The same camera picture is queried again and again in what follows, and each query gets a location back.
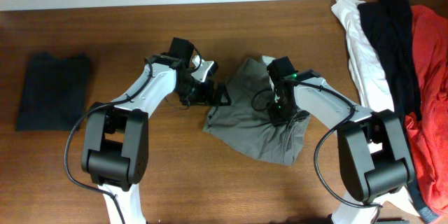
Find white garment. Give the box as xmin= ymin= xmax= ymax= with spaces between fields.
xmin=330 ymin=0 xmax=422 ymax=217

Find black garment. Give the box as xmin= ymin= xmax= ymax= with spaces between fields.
xmin=358 ymin=0 xmax=421 ymax=120

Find grey cargo shorts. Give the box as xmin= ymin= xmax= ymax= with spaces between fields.
xmin=203 ymin=58 xmax=311 ymax=165

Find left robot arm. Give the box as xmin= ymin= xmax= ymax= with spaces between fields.
xmin=81 ymin=38 xmax=231 ymax=223

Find folded dark green shirt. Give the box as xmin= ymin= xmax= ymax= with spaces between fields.
xmin=15 ymin=52 xmax=90 ymax=132

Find red garment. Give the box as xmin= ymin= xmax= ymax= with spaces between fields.
xmin=405 ymin=5 xmax=447 ymax=216

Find blue grey garment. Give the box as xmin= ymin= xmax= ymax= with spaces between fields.
xmin=400 ymin=122 xmax=442 ymax=224

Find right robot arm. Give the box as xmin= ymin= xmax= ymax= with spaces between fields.
xmin=267 ymin=57 xmax=415 ymax=223

